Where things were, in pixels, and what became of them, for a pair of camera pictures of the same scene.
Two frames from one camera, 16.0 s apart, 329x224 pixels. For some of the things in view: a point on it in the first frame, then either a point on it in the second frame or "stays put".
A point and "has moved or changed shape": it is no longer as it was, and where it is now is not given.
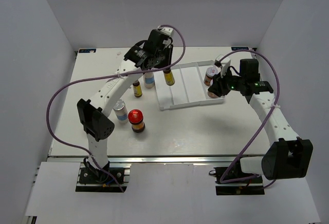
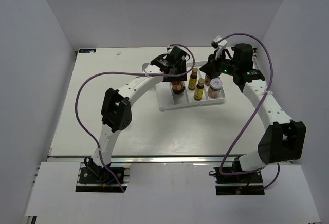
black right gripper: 218,87 → 211,68
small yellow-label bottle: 137,89 has moved or changed shape
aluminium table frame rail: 161,160 stays put
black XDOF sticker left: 87,51 stays put
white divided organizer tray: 188,89 stays put
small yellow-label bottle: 169,77 has moved or changed shape
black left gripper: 168,50 → 179,78
